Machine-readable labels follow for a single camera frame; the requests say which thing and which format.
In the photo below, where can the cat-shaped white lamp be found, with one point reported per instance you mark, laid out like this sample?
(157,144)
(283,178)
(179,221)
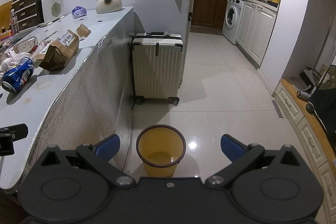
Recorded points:
(107,6)

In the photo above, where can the torn brown cardboard piece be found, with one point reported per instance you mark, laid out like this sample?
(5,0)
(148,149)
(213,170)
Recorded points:
(83,31)

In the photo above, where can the white plastic bag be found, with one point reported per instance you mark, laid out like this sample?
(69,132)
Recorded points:
(10,58)

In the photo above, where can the cream ribbed suitcase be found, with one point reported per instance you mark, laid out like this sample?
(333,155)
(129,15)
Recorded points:
(157,66)

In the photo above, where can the blue Pepsi can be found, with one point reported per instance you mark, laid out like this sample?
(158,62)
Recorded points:
(17,76)

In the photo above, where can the white kitchen cabinets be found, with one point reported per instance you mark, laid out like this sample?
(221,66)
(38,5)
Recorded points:
(256,26)

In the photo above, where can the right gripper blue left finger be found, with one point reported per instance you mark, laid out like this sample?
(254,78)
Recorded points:
(98,156)

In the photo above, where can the yellow trash bin brown rim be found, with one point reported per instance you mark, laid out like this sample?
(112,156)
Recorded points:
(161,148)

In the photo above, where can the brown paper bag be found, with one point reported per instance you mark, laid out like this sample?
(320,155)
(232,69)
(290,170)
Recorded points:
(57,54)

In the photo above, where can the upright water bottle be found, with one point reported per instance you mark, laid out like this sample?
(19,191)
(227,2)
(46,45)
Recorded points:
(14,22)

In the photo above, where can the clear speckled glass jar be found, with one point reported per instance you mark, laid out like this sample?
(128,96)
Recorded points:
(26,46)

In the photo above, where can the white washing machine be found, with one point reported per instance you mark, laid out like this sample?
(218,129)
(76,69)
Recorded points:
(232,19)

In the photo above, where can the white space heater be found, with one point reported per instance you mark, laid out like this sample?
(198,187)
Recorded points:
(49,10)

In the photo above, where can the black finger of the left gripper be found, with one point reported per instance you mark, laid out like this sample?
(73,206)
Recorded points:
(15,132)

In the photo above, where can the blue white tissue pack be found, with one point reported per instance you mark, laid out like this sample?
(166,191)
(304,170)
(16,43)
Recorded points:
(78,12)

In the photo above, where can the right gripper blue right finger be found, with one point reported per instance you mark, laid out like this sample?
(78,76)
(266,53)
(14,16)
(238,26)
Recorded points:
(243,158)

